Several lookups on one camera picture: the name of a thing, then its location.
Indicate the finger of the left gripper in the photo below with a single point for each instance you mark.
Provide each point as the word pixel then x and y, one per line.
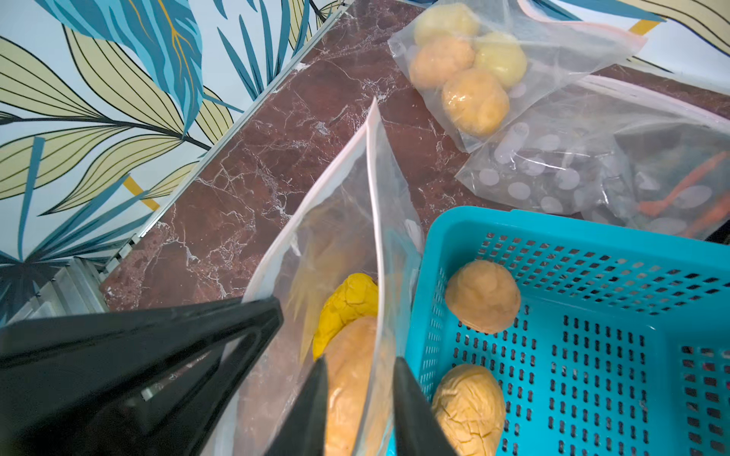
pixel 150 382

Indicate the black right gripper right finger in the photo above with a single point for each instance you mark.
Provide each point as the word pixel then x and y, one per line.
pixel 417 433

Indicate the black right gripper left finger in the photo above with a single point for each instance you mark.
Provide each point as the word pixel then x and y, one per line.
pixel 303 431

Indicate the potato orange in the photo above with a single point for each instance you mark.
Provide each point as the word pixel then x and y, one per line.
pixel 349 359

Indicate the clear dotted bag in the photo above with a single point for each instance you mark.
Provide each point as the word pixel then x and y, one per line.
pixel 598 148
pixel 344 268

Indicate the teal plastic basket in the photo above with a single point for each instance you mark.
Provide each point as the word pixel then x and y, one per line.
pixel 621 344

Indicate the yellow potato top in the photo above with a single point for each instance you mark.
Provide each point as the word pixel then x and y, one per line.
pixel 475 102

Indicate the yellow potato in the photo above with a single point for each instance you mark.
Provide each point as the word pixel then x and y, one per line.
pixel 475 102
pixel 455 19

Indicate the clear zipper bag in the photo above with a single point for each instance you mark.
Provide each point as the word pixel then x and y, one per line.
pixel 558 53

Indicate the greenish potato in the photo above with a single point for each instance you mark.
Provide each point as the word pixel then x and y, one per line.
pixel 502 55

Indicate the orange handled pliers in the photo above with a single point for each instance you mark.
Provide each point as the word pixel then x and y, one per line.
pixel 713 215

